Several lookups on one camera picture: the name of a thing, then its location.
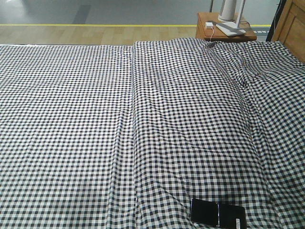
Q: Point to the black foldable smartphone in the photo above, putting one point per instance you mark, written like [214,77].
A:
[218,214]

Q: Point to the checkered bed sheet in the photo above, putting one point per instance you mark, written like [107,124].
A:
[66,137]

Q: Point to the checkered duvet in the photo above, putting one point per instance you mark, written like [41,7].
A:
[221,122]

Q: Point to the wooden nightstand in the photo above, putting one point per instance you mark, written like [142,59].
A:
[215,34]

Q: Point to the white charger adapter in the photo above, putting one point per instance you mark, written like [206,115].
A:
[209,25]

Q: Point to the white cylindrical heater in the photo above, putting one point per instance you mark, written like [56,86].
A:
[227,10]

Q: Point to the wooden headboard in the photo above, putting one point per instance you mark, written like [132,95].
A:
[290,30]

